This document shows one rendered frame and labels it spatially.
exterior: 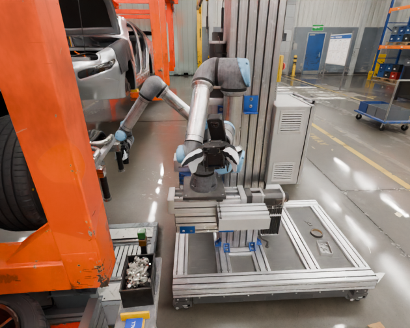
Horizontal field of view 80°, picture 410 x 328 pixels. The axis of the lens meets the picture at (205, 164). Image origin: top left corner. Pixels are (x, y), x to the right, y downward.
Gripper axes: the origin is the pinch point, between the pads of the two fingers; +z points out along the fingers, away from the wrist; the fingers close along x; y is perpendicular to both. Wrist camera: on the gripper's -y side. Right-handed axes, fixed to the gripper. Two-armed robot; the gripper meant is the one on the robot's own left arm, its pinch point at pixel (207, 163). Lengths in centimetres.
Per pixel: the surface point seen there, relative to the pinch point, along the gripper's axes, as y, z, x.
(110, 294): 105, -33, 84
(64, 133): -8.7, -8.1, 47.8
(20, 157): 6, -26, 93
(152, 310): 74, -6, 36
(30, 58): -31, -7, 48
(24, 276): 50, 1, 87
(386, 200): 144, -197, -141
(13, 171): 11, -21, 95
